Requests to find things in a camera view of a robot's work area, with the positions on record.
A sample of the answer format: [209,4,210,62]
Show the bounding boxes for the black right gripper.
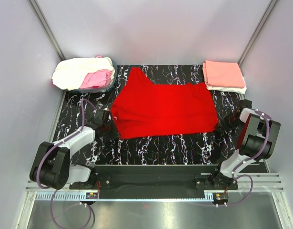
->
[214,112,244,134]

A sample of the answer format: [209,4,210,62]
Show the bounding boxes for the red t-shirt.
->
[111,67,218,139]

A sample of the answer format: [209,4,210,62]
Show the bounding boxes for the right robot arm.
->
[208,99,281,189]

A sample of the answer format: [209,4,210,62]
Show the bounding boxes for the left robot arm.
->
[30,109,120,190]

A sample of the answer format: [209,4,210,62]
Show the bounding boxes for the folded white shirt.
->
[202,62,247,94]

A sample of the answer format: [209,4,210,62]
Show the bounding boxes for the pink crumpled shirt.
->
[80,56,114,89]

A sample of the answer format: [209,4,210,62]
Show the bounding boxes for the white crumpled shirt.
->
[51,56,114,91]

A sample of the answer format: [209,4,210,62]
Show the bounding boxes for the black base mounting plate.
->
[69,164,239,200]

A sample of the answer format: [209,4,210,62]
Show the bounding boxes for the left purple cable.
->
[36,98,97,227]

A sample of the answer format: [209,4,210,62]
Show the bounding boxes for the purple cable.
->
[203,109,272,207]
[36,98,97,227]

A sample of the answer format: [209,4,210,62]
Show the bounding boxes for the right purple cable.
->
[203,109,272,207]

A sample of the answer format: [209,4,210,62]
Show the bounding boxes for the aluminium front rail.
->
[25,173,285,191]

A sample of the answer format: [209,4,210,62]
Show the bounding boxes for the white cable duct strip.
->
[35,190,229,201]

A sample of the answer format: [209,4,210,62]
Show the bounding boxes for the right corner aluminium post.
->
[238,0,279,67]

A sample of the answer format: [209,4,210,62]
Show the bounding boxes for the corner aluminium post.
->
[28,0,66,61]
[238,0,279,67]

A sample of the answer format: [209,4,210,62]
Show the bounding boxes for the left corner aluminium post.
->
[28,0,66,61]

